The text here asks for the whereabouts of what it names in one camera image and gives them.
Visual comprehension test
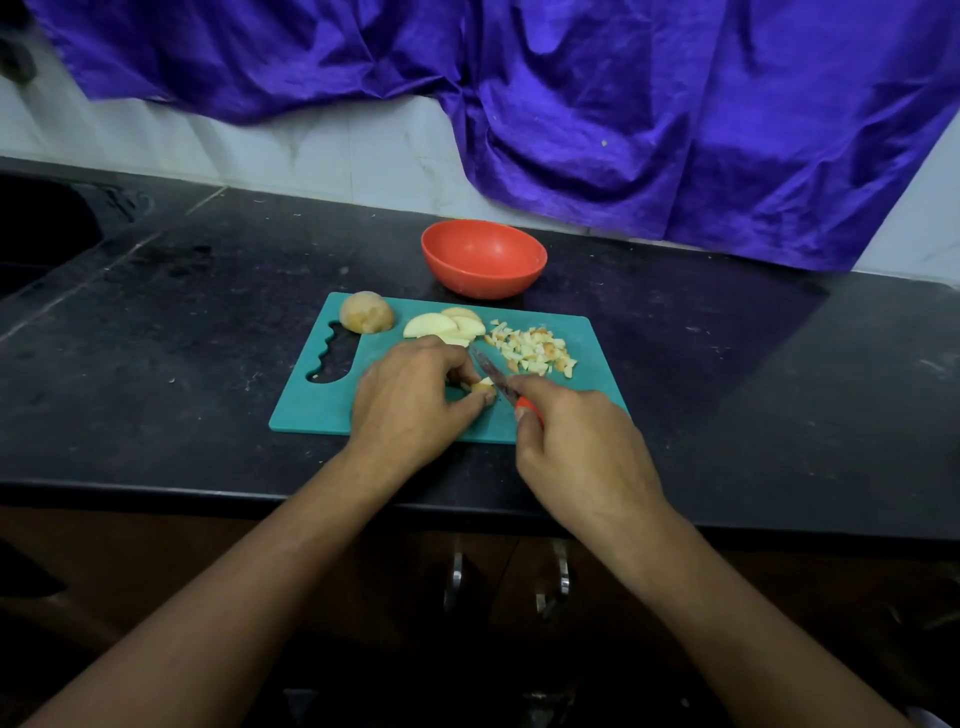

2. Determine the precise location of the metal cabinet handle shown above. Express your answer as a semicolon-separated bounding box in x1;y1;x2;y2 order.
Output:
535;540;573;620
444;547;468;611

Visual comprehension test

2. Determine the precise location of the purple cloth curtain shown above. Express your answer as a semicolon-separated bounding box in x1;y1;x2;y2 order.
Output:
22;0;960;273

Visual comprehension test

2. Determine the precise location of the person's left hand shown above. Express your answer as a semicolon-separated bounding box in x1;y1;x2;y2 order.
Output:
348;336;497;482

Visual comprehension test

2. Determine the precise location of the orange bowl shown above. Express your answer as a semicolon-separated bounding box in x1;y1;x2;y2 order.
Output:
420;219;549;300

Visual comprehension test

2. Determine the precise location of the metal faucet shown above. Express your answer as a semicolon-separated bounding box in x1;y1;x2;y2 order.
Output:
0;33;39;86

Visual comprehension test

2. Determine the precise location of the dark kitchen sink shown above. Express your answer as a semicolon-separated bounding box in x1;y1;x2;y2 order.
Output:
0;172;152;299

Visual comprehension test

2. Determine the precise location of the pile of diced apple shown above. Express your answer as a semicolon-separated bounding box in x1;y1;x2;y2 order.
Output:
487;319;578;380

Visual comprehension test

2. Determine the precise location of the person's right hand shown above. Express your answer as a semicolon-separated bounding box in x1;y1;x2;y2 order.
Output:
507;375;669;549

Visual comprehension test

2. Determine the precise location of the brown potato half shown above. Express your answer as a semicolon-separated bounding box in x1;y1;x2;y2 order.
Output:
339;291;396;335

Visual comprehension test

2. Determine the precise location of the person's left forearm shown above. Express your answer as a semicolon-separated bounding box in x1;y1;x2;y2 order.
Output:
22;447;395;728

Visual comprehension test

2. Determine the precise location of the red-handled kitchen knife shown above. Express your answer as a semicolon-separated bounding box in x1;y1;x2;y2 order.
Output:
468;342;537;419

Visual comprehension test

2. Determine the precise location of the person's right forearm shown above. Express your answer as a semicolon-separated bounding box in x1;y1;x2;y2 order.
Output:
607;507;909;728

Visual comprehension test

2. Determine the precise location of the teal plastic cutting board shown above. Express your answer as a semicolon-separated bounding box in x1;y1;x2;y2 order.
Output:
268;291;629;446

